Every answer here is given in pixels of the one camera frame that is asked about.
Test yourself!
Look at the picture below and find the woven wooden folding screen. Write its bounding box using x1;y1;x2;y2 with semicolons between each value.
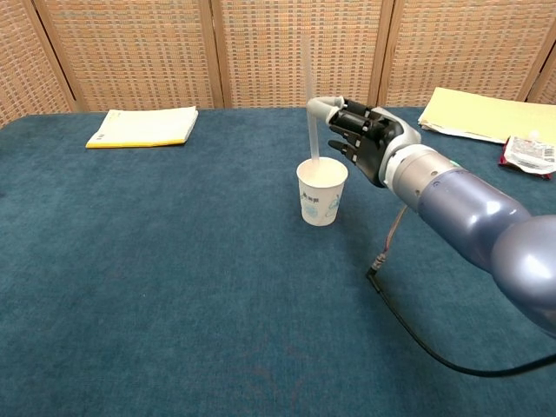
0;0;556;129

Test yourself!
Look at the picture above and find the red and white snack packet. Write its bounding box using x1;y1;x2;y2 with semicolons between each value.
497;129;556;182

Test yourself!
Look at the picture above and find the transparent plastic straw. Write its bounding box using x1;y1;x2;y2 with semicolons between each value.
303;36;322;165

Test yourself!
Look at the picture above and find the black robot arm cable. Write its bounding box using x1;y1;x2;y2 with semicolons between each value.
366;203;556;377

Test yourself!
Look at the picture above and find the yellow-edged paper booklet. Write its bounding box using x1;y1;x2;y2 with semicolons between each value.
84;106;200;149

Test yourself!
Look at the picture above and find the pale yellow paper folder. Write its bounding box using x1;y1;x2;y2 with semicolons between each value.
417;86;556;145

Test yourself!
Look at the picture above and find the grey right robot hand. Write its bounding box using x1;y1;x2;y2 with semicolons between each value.
306;96;422;189

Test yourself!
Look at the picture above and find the dark teal table cloth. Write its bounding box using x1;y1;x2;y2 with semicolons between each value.
0;106;556;417

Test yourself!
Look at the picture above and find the white printed paper cup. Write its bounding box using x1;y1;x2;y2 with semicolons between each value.
295;157;350;227

